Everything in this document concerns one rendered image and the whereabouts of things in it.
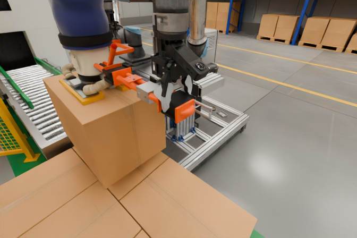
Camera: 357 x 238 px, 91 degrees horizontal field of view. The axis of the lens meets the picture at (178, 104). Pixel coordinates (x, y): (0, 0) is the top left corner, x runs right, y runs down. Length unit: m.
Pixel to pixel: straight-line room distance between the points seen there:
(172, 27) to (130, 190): 0.93
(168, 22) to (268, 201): 1.68
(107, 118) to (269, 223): 1.44
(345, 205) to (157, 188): 1.60
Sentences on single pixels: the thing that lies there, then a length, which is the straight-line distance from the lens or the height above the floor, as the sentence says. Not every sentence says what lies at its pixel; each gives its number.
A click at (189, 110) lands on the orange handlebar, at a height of 1.21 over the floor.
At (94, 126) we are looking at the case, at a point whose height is 1.04.
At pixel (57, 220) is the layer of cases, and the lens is 1.19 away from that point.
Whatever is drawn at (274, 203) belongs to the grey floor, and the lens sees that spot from 1.88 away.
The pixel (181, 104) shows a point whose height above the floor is 1.23.
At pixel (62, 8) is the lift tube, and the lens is 0.90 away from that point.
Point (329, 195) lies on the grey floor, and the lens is 2.17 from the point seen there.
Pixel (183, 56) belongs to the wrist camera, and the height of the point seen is 1.36.
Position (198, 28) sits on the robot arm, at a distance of 1.03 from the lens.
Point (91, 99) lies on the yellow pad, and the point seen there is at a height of 1.09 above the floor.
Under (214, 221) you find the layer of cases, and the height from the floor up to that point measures 0.54.
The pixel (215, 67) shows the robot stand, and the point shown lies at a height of 0.97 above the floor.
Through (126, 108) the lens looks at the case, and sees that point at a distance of 0.80.
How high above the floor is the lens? 1.48
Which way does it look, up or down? 32 degrees down
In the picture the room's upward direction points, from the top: straight up
